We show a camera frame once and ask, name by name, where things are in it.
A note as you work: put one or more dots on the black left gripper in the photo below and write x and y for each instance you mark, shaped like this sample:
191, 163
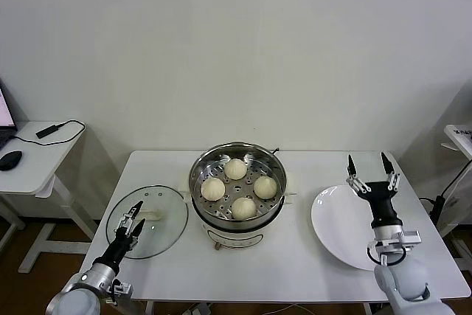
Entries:
119, 246

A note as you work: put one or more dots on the black computer mouse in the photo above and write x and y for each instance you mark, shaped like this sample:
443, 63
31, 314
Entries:
10, 160

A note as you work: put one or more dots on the large white round plate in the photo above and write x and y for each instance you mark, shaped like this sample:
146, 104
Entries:
339, 226

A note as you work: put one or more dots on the white floor power strip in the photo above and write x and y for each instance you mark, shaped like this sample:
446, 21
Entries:
199, 308

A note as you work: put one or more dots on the cream electric cooker base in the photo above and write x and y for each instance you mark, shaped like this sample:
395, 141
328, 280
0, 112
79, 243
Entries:
236, 237

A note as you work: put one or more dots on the white steamed baozi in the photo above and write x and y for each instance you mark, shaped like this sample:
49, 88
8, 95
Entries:
236, 169
243, 208
265, 187
212, 189

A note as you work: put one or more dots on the black laptop computer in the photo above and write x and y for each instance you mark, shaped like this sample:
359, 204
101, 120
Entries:
5, 108

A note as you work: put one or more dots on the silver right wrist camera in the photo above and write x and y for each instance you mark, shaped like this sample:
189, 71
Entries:
402, 238

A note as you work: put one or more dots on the white stand with label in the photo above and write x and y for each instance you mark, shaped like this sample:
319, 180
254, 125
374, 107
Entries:
462, 134

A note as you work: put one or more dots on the white table leg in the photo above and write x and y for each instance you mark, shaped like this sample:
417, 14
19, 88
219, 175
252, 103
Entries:
149, 308
367, 309

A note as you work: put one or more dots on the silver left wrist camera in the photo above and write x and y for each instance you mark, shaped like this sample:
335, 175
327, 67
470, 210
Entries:
123, 288

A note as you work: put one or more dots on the black rectangular adapter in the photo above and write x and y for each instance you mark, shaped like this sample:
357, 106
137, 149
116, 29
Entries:
47, 131

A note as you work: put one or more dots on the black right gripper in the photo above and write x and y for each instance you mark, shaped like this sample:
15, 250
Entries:
380, 200

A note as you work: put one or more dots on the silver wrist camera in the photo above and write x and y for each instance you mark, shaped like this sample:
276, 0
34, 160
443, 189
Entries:
123, 288
402, 238

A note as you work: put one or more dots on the white side desk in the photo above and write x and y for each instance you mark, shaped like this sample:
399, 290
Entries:
37, 167

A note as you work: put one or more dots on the stainless steel steamer basket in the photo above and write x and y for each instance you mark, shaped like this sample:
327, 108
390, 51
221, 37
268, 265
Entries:
269, 202

